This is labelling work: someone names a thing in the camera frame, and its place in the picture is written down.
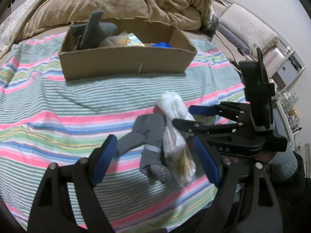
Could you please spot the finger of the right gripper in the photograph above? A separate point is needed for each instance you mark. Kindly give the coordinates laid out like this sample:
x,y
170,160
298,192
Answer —
x,y
206,110
193,127

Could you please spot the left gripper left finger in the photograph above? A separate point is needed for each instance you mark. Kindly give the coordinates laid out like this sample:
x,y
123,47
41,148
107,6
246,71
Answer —
x,y
101,158

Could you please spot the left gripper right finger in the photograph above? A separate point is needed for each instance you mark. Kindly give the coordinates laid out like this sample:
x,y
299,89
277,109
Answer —
x,y
210,164

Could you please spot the clear plastic bag with snack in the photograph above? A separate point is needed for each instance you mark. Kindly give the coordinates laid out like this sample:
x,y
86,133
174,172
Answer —
x,y
177,155

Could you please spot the white socks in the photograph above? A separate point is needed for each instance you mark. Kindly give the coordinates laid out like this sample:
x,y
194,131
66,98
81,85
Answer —
x,y
173,107

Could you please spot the grey anti-slip socks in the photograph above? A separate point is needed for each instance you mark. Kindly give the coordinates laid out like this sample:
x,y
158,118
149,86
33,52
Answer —
x,y
148,132

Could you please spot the blue plastic packet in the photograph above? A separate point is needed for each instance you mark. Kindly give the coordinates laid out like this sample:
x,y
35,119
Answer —
x,y
161,45

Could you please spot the green yellow juice carton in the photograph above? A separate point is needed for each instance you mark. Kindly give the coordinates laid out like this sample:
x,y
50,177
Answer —
x,y
132,40

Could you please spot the grey knit gloves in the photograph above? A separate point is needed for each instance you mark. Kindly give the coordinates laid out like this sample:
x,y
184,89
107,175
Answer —
x,y
94,32

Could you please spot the right hand grey glove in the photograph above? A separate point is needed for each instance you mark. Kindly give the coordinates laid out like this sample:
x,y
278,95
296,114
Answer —
x,y
281,165

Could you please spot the striped colourful towel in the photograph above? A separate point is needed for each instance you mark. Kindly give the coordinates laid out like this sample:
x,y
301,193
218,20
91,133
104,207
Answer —
x,y
46,119

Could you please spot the white bedside cabinet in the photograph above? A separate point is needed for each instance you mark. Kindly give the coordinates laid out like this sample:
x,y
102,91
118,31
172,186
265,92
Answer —
x,y
290,69

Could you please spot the brown cardboard box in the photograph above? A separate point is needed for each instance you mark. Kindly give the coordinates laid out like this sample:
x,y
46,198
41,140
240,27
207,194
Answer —
x,y
78,64

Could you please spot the beige floral pillow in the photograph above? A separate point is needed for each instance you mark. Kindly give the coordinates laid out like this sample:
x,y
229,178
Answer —
x,y
250,30

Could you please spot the tan fleece blanket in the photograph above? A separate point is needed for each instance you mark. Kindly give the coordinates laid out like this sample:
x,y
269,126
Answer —
x,y
36,16

